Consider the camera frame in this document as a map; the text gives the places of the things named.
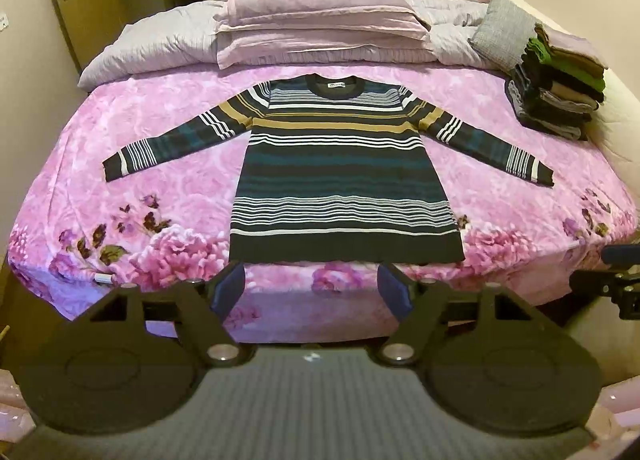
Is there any striped knit sweater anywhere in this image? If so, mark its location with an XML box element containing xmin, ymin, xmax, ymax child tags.
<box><xmin>103</xmin><ymin>75</ymin><xmax>553</xmax><ymax>265</ymax></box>

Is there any pink floral bedspread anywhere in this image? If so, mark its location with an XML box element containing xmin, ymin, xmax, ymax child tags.
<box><xmin>8</xmin><ymin>65</ymin><xmax>638</xmax><ymax>343</ymax></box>

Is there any beige folded garment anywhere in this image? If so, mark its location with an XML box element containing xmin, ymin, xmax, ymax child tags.
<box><xmin>550</xmin><ymin>81</ymin><xmax>599</xmax><ymax>109</ymax></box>

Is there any green folded garment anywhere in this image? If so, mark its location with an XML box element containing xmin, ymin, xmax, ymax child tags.
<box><xmin>526</xmin><ymin>38</ymin><xmax>605</xmax><ymax>93</ymax></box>

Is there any brown folded garment top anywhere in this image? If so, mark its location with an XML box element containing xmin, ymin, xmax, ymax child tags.
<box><xmin>535</xmin><ymin>23</ymin><xmax>608</xmax><ymax>78</ymax></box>

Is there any lower pink pillow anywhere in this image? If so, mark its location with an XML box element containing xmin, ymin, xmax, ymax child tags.
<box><xmin>216</xmin><ymin>27</ymin><xmax>436</xmax><ymax>69</ymax></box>

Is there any pink pillow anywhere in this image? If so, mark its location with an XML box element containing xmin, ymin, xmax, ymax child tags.
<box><xmin>216</xmin><ymin>27</ymin><xmax>436</xmax><ymax>69</ymax></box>
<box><xmin>214</xmin><ymin>0</ymin><xmax>431</xmax><ymax>40</ymax></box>

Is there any grey lilac quilt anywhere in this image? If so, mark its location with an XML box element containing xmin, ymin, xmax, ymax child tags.
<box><xmin>77</xmin><ymin>0</ymin><xmax>496</xmax><ymax>92</ymax></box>

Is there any grey checked cushion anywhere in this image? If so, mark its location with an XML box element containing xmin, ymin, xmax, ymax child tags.
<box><xmin>470</xmin><ymin>0</ymin><xmax>537</xmax><ymax>75</ymax></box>

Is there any upper pink pillow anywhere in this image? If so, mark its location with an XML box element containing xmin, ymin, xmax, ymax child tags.
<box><xmin>214</xmin><ymin>0</ymin><xmax>431</xmax><ymax>40</ymax></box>

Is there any wall light switch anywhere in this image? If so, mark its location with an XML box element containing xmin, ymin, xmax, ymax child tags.
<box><xmin>0</xmin><ymin>13</ymin><xmax>9</xmax><ymax>31</ymax></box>

